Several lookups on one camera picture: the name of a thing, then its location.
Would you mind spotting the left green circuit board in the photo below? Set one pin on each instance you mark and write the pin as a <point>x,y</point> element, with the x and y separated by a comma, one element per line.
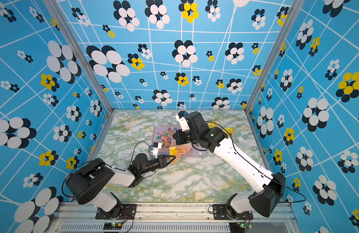
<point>112,226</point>

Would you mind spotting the green circuit board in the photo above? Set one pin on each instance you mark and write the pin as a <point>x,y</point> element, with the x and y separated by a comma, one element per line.
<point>238,227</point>
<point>112,226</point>

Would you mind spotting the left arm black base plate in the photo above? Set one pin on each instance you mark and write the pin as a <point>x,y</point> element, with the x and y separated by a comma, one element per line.
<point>120,212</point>

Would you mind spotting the right green circuit board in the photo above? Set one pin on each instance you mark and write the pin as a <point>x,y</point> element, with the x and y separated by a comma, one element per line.
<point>238,227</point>

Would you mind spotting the pile of colourful candies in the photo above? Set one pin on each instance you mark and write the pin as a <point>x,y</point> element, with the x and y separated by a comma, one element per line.
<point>165,137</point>

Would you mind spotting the ziploc bag of candies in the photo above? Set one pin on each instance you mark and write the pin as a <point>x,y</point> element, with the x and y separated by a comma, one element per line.
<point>179,151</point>

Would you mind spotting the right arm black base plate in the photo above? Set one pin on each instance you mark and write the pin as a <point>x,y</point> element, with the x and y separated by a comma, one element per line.
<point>224,212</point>

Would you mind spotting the aluminium front rail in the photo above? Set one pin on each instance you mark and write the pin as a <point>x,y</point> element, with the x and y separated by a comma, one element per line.
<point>170,218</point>

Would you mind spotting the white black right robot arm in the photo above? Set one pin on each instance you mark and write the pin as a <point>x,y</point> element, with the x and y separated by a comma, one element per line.
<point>268,187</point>

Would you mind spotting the aluminium corner post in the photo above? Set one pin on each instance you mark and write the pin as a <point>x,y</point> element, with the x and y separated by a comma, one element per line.
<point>69,35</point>
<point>281,37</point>

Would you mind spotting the lilac plastic tray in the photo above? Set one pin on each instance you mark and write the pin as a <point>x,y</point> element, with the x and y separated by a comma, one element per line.
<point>198,151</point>

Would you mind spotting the aluminium corner post left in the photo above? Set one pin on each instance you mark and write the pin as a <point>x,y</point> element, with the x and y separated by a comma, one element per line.
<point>69,35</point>

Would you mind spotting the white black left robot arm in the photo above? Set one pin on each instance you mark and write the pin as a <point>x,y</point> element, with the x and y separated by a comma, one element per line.
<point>87,184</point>

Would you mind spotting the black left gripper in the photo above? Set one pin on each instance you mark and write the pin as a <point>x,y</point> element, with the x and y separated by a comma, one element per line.
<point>162,160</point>

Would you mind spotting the ziploc bag with yellow duck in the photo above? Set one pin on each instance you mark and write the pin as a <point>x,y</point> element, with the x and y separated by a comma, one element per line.
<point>237,136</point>

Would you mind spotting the aluminium corner post right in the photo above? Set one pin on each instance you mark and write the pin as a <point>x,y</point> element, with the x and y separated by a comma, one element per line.
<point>281,37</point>

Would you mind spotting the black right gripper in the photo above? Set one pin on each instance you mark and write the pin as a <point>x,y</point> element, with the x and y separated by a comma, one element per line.
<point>179,139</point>

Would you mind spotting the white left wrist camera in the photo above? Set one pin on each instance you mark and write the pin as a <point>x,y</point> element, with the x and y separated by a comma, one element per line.
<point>156,149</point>

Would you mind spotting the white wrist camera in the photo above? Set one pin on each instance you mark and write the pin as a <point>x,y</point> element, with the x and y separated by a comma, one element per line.
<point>180,117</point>
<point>156,149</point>

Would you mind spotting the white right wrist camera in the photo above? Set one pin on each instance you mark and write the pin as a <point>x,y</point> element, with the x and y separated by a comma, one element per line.
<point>180,117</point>

